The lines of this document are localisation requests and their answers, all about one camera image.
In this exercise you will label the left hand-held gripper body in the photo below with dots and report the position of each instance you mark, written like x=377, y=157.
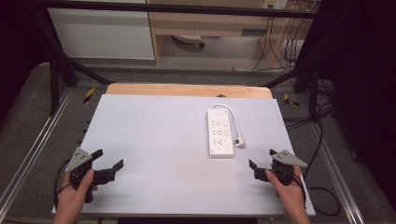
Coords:
x=79, y=159

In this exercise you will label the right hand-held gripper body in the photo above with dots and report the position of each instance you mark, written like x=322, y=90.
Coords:
x=288, y=159

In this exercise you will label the person's right hand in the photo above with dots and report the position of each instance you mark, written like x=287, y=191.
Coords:
x=291, y=194

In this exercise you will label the person's left hand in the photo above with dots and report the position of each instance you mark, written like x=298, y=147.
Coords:
x=70, y=200

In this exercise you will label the white power strip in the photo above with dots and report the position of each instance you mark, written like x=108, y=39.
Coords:
x=220, y=133

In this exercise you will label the yellow black floor tape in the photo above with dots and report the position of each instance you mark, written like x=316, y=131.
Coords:
x=89, y=95
x=289, y=99

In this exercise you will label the wooden table board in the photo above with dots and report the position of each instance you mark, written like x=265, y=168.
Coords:
x=186, y=90

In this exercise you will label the white cabinet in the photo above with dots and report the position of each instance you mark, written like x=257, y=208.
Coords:
x=102, y=31

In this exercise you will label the grey device under desk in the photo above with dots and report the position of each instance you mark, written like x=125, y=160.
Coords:
x=188, y=38

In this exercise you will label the wooden desk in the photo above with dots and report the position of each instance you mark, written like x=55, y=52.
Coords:
x=211, y=21

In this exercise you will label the aluminium floor rail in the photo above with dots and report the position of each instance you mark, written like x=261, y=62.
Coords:
x=34, y=146
x=337, y=174

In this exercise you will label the black metal frame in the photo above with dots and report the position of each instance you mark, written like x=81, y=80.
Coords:
x=54, y=81

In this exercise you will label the white wall socket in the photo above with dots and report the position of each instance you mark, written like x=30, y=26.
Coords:
x=275, y=3

